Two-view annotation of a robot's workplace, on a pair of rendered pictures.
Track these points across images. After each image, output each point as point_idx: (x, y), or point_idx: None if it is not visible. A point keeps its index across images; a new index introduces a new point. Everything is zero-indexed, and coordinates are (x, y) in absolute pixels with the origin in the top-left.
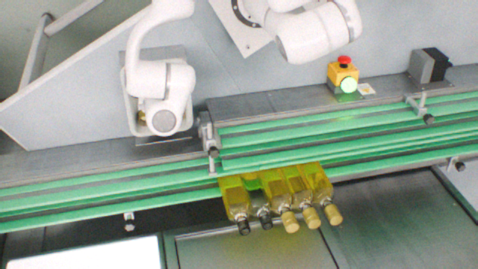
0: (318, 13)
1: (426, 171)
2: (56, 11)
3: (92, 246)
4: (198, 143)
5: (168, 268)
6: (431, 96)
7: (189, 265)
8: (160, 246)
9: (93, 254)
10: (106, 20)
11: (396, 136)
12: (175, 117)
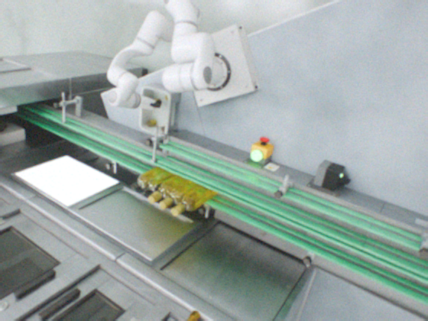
0: (183, 64)
1: (303, 264)
2: None
3: (94, 169)
4: None
5: (103, 192)
6: (311, 193)
7: (111, 197)
8: (113, 185)
9: (91, 171)
10: None
11: (265, 203)
12: (116, 97)
